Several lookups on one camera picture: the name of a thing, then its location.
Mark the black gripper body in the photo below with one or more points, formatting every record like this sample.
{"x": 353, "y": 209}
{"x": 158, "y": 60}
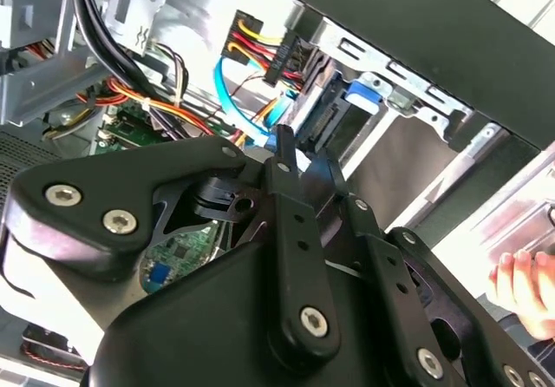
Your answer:
{"x": 208, "y": 326}

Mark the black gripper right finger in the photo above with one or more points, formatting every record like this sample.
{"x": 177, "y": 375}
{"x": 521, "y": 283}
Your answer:
{"x": 407, "y": 291}

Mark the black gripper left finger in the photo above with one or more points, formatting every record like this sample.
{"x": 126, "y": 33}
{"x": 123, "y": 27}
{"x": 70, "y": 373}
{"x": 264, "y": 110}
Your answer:
{"x": 121, "y": 179}

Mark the hard disk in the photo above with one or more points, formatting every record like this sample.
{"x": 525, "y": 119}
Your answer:
{"x": 364, "y": 94}

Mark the person bare hand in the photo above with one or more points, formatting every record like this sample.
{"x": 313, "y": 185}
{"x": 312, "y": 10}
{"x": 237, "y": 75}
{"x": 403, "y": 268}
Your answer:
{"x": 529, "y": 287}

